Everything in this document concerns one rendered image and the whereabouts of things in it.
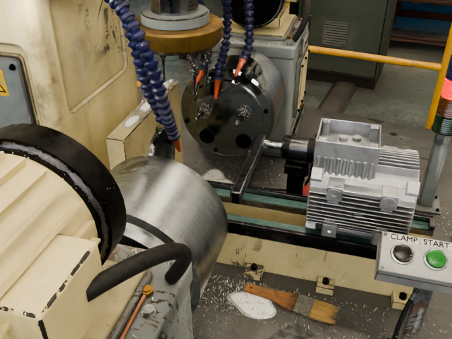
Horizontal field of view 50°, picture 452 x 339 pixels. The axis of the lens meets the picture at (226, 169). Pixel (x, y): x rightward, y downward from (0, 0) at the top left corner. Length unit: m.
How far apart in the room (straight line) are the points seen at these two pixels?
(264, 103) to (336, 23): 2.87
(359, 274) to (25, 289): 0.81
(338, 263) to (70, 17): 0.73
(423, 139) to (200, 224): 1.13
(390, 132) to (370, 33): 2.32
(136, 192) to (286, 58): 0.77
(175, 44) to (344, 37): 3.25
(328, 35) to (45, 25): 3.34
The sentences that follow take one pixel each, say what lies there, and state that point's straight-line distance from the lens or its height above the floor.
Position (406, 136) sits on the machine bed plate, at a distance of 1.76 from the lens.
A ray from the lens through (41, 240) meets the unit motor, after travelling 0.46.
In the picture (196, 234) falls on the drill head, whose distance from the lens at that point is 0.76.
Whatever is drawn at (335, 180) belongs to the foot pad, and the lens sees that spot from 0.96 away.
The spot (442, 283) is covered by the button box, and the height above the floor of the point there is 1.04.
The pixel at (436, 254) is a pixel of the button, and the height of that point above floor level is 1.07.
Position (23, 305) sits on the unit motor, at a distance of 0.41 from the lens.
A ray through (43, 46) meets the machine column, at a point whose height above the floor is 1.32.
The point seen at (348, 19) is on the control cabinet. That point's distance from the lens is 4.04.
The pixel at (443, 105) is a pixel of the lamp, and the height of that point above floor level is 1.10.
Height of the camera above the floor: 1.60
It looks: 33 degrees down
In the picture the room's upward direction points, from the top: straight up
